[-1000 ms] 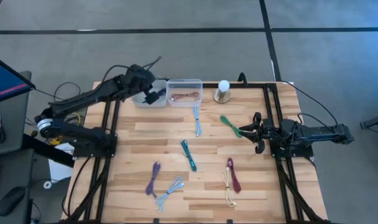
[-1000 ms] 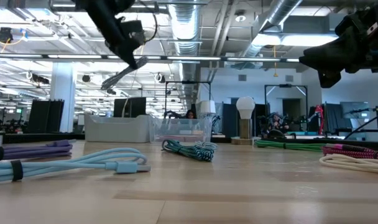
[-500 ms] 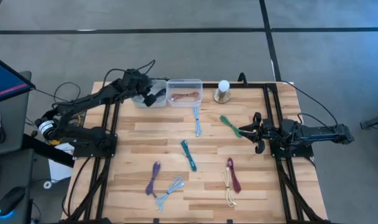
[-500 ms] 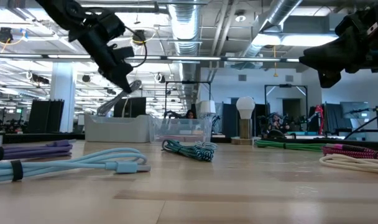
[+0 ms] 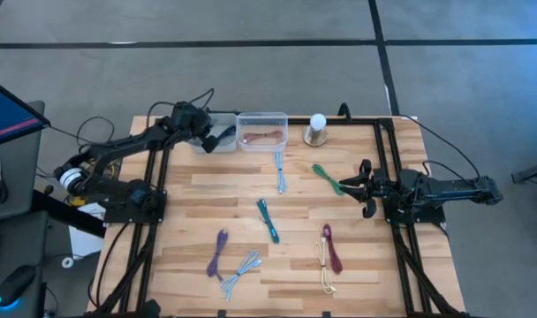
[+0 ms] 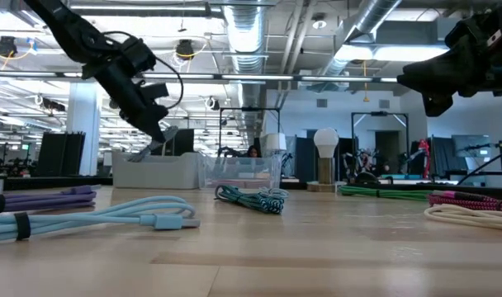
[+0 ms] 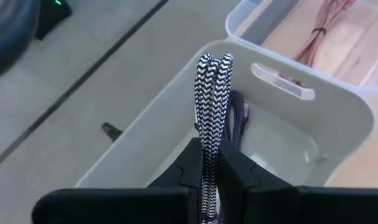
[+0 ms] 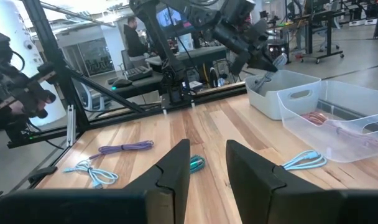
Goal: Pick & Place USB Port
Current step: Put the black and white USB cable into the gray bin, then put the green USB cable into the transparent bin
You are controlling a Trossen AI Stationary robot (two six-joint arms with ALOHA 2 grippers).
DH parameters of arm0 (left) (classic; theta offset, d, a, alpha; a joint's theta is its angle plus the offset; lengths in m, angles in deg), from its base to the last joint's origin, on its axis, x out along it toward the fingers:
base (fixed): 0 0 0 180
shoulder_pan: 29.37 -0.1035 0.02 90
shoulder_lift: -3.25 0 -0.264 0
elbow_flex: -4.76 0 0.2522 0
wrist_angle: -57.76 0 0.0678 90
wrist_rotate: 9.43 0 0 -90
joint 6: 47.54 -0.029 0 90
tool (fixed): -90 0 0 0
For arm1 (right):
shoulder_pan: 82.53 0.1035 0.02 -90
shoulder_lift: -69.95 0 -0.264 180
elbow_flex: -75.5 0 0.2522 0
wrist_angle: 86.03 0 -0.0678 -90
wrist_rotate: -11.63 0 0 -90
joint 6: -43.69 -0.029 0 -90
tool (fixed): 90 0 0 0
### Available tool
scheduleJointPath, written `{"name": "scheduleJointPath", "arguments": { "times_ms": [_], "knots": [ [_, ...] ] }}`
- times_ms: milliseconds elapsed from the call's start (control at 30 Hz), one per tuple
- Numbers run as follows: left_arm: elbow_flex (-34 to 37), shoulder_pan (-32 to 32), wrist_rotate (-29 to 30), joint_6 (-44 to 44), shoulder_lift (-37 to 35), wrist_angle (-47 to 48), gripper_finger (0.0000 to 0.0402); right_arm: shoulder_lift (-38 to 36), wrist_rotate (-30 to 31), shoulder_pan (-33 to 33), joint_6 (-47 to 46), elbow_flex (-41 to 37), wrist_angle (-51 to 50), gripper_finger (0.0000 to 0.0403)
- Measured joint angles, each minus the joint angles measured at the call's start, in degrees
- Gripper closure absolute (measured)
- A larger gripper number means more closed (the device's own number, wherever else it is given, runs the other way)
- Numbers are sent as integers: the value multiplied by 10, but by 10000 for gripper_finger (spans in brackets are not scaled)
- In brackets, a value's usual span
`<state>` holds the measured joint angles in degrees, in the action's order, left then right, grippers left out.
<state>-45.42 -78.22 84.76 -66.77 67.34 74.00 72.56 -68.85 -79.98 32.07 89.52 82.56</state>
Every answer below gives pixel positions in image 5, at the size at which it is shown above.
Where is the red orange USB cable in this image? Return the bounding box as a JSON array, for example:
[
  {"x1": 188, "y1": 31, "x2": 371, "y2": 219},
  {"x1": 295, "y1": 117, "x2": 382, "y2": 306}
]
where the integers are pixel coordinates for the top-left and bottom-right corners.
[{"x1": 242, "y1": 129, "x2": 284, "y2": 145}]

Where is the left clear plastic bin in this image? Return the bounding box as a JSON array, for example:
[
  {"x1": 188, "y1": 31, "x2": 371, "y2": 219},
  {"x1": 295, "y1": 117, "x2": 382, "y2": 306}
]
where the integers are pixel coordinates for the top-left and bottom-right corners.
[{"x1": 189, "y1": 112, "x2": 238, "y2": 155}]

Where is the light blue smooth USB cable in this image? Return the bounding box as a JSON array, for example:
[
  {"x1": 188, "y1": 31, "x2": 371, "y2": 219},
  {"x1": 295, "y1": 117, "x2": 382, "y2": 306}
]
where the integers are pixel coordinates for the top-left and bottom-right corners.
[{"x1": 219, "y1": 249, "x2": 263, "y2": 303}]

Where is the clear plastic bin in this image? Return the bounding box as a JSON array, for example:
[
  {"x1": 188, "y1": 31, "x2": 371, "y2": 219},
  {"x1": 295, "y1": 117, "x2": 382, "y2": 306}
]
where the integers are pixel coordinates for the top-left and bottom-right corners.
[
  {"x1": 189, "y1": 112, "x2": 238, "y2": 155},
  {"x1": 236, "y1": 111, "x2": 290, "y2": 153}
]

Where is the maroon braided USB cable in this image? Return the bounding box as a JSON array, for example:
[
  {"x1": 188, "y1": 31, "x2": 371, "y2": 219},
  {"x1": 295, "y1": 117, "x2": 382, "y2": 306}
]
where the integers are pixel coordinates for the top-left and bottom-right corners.
[{"x1": 321, "y1": 223, "x2": 344, "y2": 276}]

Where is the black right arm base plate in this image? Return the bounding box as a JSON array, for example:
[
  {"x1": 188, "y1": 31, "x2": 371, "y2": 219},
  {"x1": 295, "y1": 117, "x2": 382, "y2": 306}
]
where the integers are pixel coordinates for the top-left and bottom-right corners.
[{"x1": 382, "y1": 193, "x2": 446, "y2": 225}]

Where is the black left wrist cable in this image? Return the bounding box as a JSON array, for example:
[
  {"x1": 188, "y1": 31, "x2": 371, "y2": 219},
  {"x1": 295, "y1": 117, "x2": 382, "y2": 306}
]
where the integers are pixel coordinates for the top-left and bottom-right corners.
[{"x1": 146, "y1": 87, "x2": 216, "y2": 129}]

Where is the black computer mouse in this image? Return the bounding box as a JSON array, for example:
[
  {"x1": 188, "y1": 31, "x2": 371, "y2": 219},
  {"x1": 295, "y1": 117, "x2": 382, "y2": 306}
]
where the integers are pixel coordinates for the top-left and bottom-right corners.
[{"x1": 0, "y1": 264, "x2": 37, "y2": 308}]

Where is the white bulb on wooden stand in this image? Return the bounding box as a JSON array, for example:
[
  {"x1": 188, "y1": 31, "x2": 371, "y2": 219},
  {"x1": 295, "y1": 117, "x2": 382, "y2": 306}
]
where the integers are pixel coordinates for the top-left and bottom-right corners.
[{"x1": 302, "y1": 113, "x2": 329, "y2": 148}]

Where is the blue screen monitor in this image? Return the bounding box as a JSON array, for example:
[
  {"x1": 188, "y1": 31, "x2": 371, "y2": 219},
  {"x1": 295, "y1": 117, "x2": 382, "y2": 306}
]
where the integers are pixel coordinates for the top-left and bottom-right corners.
[{"x1": 0, "y1": 74, "x2": 52, "y2": 149}]

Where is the grey side desk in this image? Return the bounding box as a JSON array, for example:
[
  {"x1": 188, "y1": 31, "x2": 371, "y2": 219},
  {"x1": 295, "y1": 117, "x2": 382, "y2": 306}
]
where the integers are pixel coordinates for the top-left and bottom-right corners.
[{"x1": 0, "y1": 100, "x2": 49, "y2": 318}]

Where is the blue white braided USB cable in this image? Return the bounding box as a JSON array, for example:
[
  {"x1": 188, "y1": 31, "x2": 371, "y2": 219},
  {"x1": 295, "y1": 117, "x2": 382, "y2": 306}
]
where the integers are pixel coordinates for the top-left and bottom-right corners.
[{"x1": 273, "y1": 150, "x2": 289, "y2": 195}]

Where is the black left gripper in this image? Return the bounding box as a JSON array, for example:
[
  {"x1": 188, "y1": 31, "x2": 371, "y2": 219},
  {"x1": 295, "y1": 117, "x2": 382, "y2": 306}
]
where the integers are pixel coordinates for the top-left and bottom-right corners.
[{"x1": 170, "y1": 101, "x2": 220, "y2": 155}]

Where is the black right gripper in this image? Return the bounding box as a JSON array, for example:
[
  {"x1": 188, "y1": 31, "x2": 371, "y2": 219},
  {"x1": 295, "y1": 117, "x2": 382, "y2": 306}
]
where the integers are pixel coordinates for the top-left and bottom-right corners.
[{"x1": 338, "y1": 159, "x2": 400, "y2": 219}]

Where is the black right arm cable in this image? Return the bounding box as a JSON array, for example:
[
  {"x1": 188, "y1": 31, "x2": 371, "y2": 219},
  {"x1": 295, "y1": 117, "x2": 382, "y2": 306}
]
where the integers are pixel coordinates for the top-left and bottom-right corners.
[{"x1": 400, "y1": 114, "x2": 481, "y2": 180}]

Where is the black loose cable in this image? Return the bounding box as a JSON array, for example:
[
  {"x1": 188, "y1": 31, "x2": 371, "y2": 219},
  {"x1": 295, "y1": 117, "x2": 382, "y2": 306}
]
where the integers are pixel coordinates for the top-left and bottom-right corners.
[{"x1": 47, "y1": 116, "x2": 124, "y2": 154}]

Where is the purple USB cable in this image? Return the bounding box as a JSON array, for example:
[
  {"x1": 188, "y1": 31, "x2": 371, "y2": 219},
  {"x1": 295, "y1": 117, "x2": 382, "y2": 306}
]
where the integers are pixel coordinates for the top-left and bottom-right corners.
[{"x1": 206, "y1": 229, "x2": 230, "y2": 283}]

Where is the black tripod leg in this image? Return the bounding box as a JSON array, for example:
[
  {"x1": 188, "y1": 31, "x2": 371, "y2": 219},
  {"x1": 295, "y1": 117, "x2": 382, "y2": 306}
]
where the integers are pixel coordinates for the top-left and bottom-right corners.
[{"x1": 511, "y1": 158, "x2": 537, "y2": 186}]

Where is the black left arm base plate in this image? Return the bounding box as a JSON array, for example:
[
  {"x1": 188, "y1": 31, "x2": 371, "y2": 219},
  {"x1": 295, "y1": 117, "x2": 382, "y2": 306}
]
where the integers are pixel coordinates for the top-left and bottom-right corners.
[{"x1": 102, "y1": 189, "x2": 168, "y2": 224}]

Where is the cream USB cable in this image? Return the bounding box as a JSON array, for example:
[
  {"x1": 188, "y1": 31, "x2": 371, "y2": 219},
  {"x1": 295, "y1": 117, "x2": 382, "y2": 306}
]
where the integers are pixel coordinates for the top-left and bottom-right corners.
[{"x1": 312, "y1": 237, "x2": 338, "y2": 295}]

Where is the white box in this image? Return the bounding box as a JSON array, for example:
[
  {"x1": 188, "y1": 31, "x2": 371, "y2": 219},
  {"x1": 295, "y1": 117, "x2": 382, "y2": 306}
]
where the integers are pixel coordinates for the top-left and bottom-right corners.
[{"x1": 68, "y1": 202, "x2": 107, "y2": 260}]

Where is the teal braided USB cable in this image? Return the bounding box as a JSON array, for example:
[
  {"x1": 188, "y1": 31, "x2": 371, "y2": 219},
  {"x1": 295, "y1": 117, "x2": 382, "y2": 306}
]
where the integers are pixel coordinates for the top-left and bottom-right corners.
[{"x1": 255, "y1": 198, "x2": 281, "y2": 245}]

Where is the dark navy USB cable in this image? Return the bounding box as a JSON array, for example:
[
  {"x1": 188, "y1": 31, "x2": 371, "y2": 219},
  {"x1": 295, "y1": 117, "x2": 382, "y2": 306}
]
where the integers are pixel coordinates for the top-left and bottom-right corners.
[{"x1": 213, "y1": 125, "x2": 238, "y2": 149}]

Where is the green USB cable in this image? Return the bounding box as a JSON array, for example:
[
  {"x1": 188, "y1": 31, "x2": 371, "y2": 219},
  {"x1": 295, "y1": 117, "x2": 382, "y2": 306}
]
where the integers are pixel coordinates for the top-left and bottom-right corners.
[{"x1": 311, "y1": 163, "x2": 345, "y2": 197}]

